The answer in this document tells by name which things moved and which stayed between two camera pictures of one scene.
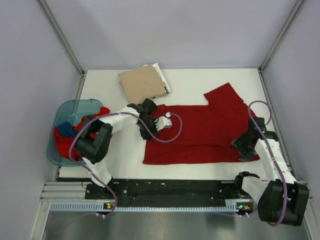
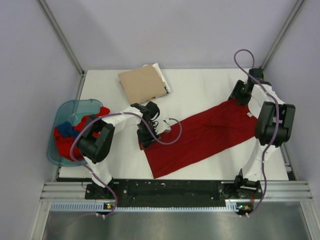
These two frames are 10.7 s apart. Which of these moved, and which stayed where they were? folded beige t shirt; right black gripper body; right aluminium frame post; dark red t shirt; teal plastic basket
Moved: dark red t shirt; right black gripper body
Stayed: teal plastic basket; right aluminium frame post; folded beige t shirt
